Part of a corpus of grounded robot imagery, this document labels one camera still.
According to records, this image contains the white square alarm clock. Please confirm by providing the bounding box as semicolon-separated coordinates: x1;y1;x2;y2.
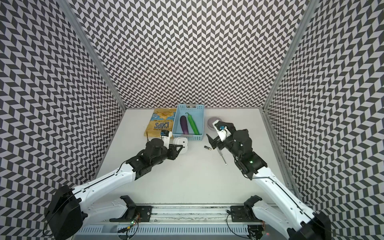
173;137;189;154

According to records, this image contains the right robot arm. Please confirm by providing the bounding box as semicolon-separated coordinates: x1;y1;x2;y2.
208;120;332;240

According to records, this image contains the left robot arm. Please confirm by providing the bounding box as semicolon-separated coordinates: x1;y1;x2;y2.
43;138;185;240

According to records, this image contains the small grey screwdriver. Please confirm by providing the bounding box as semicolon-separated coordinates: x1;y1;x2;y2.
217;148;228;165

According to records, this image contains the lilac bowl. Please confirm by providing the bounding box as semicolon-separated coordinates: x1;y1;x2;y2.
207;117;222;131

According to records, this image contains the green toy cucumber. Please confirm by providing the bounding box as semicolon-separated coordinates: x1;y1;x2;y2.
186;113;200;135

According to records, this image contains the purple toy eggplant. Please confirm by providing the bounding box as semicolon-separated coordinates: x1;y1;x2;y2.
180;116;189;135

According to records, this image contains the yellow chips bag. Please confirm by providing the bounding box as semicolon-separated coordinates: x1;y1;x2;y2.
144;108;177;138

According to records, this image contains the light blue plastic basket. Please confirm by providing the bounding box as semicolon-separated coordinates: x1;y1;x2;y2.
172;104;205;141

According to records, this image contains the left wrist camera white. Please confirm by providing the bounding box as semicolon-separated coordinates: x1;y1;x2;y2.
161;130;172;149

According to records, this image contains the aluminium front rail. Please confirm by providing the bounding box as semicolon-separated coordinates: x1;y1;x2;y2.
65;203;319;226

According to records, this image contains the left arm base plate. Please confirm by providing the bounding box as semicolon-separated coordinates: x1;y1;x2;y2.
119;206;153;223

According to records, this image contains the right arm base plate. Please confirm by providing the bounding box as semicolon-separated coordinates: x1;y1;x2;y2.
230;206;262;223

